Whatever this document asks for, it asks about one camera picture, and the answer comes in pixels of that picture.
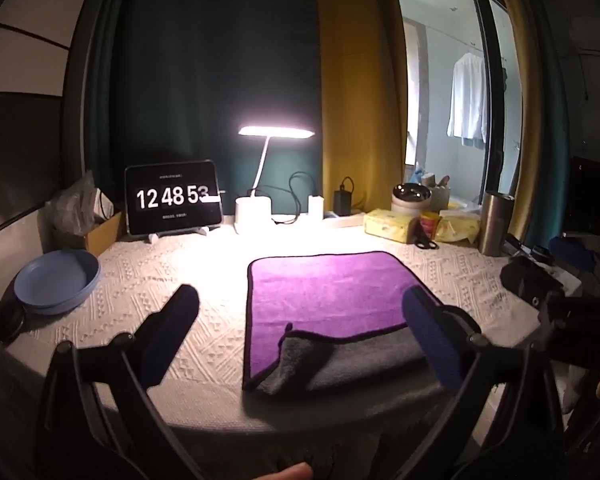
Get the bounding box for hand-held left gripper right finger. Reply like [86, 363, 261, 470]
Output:
[401, 285, 567, 480]

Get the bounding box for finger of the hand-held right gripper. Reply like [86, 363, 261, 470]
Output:
[499, 256, 566, 307]

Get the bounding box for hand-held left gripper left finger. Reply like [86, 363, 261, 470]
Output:
[35, 284, 201, 480]

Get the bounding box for purple and grey towel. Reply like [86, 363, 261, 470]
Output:
[242, 250, 445, 396]

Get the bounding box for person's left hand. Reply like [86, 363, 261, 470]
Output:
[252, 462, 314, 480]

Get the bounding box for blue object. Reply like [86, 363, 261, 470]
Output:
[549, 237, 596, 266]

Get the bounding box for white textured tablecloth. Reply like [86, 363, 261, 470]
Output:
[0, 224, 583, 437]

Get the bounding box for steel tumbler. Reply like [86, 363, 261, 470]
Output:
[478, 189, 516, 257]

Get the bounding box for yellow plastic packet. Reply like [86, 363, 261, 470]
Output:
[437, 209, 482, 245]

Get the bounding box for white tablet stand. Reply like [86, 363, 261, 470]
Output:
[146, 226, 211, 245]

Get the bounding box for black scissors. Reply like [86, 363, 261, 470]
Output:
[413, 217, 439, 251]

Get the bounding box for red and yellow snack packet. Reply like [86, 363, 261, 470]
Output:
[419, 212, 441, 241]

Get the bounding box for cardboard box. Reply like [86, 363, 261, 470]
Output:
[49, 209, 125, 257]

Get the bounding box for yellow tissue pack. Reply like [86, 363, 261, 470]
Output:
[363, 208, 421, 244]

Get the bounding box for blue plastic bowl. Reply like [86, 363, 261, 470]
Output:
[13, 249, 103, 316]

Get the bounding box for black tablet clock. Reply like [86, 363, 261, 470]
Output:
[124, 159, 225, 236]

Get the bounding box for white desk lamp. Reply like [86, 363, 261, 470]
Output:
[234, 124, 315, 235]

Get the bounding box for white power strip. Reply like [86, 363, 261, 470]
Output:
[324, 211, 369, 229]

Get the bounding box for clear plastic bag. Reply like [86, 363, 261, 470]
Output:
[47, 172, 99, 236]

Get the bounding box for black power adapter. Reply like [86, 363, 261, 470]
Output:
[333, 176, 355, 215]

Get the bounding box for black round lid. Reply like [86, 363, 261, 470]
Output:
[0, 299, 29, 345]

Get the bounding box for teal curtain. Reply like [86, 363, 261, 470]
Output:
[522, 0, 572, 249]

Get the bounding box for white hanging shirt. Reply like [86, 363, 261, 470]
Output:
[446, 49, 489, 144]

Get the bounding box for yellow curtain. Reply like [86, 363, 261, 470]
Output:
[313, 0, 410, 214]

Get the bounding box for dark green curtain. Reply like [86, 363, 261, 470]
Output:
[82, 0, 326, 216]

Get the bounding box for black cable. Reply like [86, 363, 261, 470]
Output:
[271, 171, 314, 225]

